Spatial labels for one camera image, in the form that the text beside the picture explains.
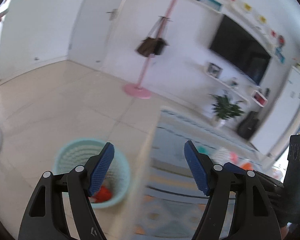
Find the teal plastic waste basket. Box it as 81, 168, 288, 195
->
53, 138, 130, 209

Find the black wall television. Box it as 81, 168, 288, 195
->
210, 15, 271, 85

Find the red white cube shelf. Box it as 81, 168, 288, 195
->
251, 90, 268, 107

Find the framed butterfly picture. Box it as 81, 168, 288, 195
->
206, 63, 223, 79

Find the white lower wall shelf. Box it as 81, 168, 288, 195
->
203, 66, 258, 107

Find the white door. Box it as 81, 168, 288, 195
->
68, 0, 126, 70

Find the orange trash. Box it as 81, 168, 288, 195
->
92, 185, 113, 203

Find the patterned blue area rug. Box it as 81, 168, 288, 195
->
132, 108, 263, 239

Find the green potted plant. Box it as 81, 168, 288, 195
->
211, 93, 244, 128

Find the pink coat stand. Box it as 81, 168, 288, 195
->
123, 0, 178, 99

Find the brown hanging handbag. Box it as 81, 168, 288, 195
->
135, 17, 170, 58

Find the white refrigerator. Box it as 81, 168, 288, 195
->
250, 67, 300, 155

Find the black acoustic guitar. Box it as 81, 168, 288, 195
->
237, 111, 259, 140

